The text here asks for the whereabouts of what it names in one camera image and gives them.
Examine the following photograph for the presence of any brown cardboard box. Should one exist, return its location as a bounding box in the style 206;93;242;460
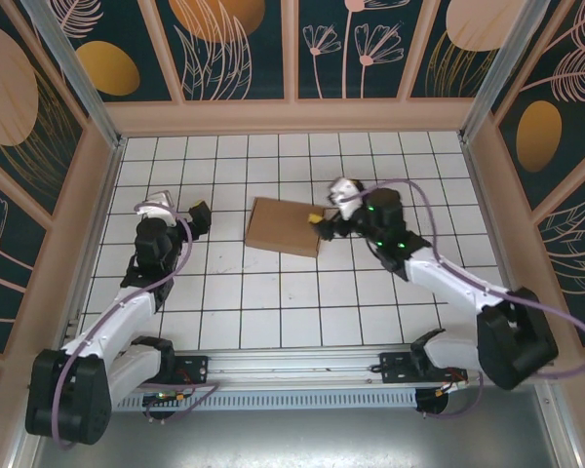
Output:
243;196;340;259

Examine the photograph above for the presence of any small green circuit board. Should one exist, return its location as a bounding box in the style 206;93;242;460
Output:
143;389;189;406

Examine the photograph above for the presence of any grey metal sheet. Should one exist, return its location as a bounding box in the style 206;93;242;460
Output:
9;382;584;468

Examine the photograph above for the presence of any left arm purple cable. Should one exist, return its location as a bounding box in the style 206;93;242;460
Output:
53;202;220;449

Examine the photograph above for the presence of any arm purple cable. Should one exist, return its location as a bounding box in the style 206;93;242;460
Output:
338;177;585;420
53;202;220;449

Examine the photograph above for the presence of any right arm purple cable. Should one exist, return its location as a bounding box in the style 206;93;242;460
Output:
338;177;585;420

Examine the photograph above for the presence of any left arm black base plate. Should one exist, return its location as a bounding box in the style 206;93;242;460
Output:
120;354;211;389

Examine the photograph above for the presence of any aluminium mounting rail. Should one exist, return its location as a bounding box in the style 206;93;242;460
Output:
26;344;565;391

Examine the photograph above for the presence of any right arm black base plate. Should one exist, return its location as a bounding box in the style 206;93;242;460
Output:
378;350;469;386

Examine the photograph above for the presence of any aluminium corner post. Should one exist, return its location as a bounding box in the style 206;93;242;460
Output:
19;0;128;150
457;0;542;142

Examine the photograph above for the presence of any slotted grey cable duct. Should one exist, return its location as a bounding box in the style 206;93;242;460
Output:
111;388;419;411

